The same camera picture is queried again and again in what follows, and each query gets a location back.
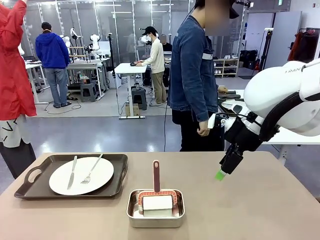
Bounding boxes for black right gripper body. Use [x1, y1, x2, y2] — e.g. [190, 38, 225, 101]
[224, 116, 263, 153]

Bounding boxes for white round dinner plate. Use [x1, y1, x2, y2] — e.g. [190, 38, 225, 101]
[48, 156, 115, 196]

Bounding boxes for silver fork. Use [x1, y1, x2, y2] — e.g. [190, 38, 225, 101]
[80, 153, 104, 185]

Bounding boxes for silver table knife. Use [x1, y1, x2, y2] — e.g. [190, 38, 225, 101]
[66, 155, 78, 190]

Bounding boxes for dark brown serving tray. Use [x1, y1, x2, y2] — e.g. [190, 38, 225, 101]
[14, 153, 129, 200]

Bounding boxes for person's right forearm denim sleeve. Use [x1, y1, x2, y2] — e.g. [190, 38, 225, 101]
[191, 92, 211, 123]

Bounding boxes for person's right hand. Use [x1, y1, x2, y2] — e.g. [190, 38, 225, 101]
[196, 121, 212, 137]

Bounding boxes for white side table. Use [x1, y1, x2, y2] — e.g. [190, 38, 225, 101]
[217, 88, 320, 166]

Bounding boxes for dark folded cloth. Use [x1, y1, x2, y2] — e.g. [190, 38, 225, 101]
[218, 91, 237, 100]

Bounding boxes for wooden shoe rack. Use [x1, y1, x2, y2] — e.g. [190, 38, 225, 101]
[212, 58, 240, 78]

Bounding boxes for black suitcases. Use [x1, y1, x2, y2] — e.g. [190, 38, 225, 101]
[239, 49, 260, 70]

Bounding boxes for person in denim jacket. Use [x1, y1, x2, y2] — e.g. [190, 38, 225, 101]
[166, 0, 232, 153]

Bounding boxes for rectangular metal tin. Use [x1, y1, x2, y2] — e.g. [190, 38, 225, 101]
[126, 189, 186, 229]

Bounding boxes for black tripod light stand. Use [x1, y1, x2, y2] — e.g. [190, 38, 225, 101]
[259, 27, 275, 73]

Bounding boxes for cardboard box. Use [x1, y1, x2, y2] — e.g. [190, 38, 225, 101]
[124, 102, 140, 118]

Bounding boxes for grey plastic stool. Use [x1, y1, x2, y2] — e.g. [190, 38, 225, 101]
[131, 86, 148, 111]
[80, 82, 100, 103]

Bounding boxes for clothes rack with coats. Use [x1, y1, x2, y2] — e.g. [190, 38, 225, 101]
[287, 27, 320, 63]

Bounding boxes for person in cream sweater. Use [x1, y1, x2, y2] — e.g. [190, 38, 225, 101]
[129, 26, 168, 107]

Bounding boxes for seated person in black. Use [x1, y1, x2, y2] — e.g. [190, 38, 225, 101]
[159, 33, 173, 52]

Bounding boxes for white standing desk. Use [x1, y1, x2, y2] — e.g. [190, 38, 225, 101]
[114, 62, 147, 120]

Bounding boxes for white desk with robots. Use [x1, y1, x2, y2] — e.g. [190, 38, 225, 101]
[66, 62, 106, 101]

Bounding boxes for person in blue hoodie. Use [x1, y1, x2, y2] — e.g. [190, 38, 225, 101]
[34, 21, 72, 109]

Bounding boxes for white desk with thin legs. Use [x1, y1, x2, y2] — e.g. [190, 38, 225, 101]
[24, 61, 49, 105]

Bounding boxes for person in red coat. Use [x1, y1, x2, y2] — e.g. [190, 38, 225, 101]
[0, 0, 38, 180]

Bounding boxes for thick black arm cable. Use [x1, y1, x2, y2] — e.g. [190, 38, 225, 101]
[258, 91, 305, 151]

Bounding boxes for black hanging cable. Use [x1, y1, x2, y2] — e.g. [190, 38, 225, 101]
[162, 84, 171, 153]

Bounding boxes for red-handled white roller brush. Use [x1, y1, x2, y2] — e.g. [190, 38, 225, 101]
[136, 159, 181, 218]

